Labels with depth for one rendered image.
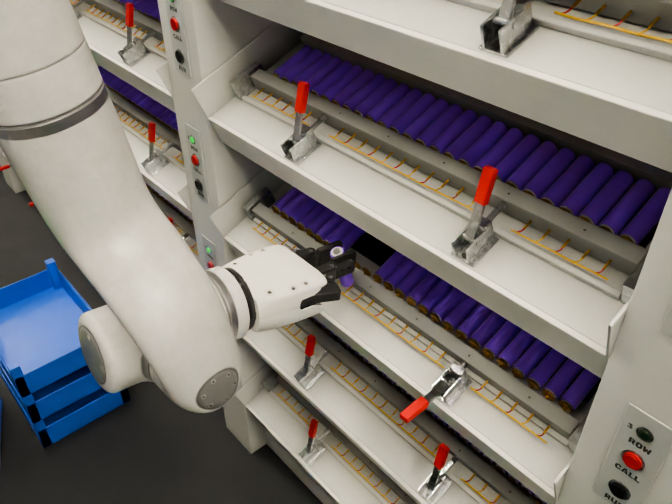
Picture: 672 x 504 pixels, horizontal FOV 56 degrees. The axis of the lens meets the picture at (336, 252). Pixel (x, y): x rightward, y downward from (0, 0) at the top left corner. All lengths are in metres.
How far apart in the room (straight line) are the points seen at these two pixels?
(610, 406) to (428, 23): 0.36
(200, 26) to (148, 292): 0.43
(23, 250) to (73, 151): 1.63
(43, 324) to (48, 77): 1.12
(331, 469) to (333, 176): 0.60
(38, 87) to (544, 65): 0.36
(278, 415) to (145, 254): 0.75
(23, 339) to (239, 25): 0.91
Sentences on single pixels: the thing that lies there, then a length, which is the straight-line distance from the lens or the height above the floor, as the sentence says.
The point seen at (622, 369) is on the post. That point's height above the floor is 0.76.
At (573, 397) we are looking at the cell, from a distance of 0.73.
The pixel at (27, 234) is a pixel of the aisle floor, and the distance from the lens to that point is 2.20.
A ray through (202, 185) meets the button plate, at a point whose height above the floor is 0.64.
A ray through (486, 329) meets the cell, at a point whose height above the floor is 0.62.
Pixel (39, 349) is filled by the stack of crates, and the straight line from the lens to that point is 1.51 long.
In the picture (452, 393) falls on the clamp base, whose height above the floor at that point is 0.58.
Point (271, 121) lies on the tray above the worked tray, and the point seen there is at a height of 0.78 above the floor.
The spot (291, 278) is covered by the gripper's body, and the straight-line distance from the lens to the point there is 0.72.
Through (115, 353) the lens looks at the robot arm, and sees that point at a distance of 0.62.
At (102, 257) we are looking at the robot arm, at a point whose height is 0.82.
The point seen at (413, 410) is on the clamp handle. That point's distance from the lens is 0.71.
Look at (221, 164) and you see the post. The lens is 0.95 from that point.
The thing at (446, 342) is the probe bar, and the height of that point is 0.61.
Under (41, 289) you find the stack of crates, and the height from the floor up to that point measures 0.17.
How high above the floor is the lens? 1.14
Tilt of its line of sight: 37 degrees down
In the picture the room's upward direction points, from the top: straight up
